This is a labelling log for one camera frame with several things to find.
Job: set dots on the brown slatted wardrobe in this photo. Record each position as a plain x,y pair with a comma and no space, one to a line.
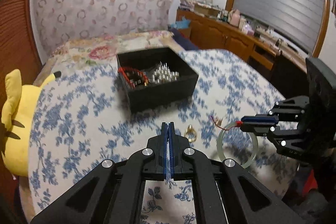
15,29

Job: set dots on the black box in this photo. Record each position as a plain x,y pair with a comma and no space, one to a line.
157,98

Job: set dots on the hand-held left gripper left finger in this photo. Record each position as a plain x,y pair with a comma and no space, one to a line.
164,150

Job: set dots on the pale green jade bangle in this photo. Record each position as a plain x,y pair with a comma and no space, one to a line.
219,144

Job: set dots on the dark blue bedding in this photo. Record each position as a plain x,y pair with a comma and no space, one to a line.
183,40

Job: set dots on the floral bed blanket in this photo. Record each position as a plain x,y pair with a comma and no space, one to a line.
86,52

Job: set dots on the folded patterned cloth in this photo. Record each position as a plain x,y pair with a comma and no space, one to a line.
187,3

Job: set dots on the white container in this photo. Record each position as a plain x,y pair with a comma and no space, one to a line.
242,22

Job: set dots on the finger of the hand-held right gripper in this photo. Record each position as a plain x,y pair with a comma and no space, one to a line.
258,128
258,118

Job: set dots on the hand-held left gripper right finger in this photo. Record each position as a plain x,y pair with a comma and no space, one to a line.
172,150

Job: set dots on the yellow plush toy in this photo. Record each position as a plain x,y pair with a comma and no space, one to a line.
21,119

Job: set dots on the silver bead jewelry pile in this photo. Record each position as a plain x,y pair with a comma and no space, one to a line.
162,73

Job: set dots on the blue plastic bag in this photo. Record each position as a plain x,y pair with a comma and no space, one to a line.
182,23

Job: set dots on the black chair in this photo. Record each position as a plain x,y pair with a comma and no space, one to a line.
288,74

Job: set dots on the pink thermos jug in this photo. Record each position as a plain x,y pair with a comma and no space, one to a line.
235,18

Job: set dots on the pink tissue box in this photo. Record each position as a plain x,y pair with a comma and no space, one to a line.
248,29

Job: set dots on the cardboard box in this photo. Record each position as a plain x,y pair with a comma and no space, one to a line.
207,10

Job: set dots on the wooden cabinet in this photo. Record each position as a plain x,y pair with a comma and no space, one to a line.
223,32

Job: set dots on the blue floral tablecloth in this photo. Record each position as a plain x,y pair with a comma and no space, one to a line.
78,121

